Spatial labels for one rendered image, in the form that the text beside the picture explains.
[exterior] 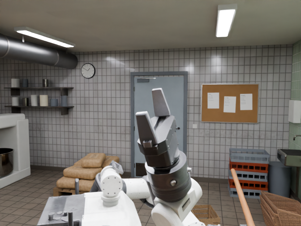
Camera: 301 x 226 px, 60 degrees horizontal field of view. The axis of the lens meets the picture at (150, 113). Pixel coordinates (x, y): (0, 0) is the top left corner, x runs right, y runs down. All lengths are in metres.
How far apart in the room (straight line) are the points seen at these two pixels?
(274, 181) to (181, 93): 2.21
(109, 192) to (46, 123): 5.47
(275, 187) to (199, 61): 2.56
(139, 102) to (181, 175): 4.76
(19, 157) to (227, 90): 4.28
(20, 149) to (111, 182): 5.13
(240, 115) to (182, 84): 1.24
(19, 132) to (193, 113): 3.47
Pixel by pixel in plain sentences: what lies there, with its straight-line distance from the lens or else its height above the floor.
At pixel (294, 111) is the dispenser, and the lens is 4.70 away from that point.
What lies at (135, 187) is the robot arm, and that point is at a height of 1.36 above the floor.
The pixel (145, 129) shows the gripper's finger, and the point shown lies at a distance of 0.45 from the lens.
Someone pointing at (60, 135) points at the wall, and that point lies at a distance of 6.10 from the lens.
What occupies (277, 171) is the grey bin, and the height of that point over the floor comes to 0.46.
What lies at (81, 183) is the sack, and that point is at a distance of 4.55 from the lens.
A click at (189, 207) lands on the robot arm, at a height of 1.51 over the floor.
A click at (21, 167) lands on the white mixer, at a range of 5.99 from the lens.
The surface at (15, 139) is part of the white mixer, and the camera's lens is 5.86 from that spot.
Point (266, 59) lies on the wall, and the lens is 5.22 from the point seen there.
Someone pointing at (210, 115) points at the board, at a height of 1.33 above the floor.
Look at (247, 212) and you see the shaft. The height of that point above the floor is 1.21.
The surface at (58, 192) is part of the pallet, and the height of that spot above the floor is 0.09.
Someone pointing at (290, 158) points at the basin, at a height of 0.85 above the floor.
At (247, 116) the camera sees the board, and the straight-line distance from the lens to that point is 5.14.
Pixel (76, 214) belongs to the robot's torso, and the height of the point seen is 1.40.
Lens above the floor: 1.77
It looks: 5 degrees down
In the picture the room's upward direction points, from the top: straight up
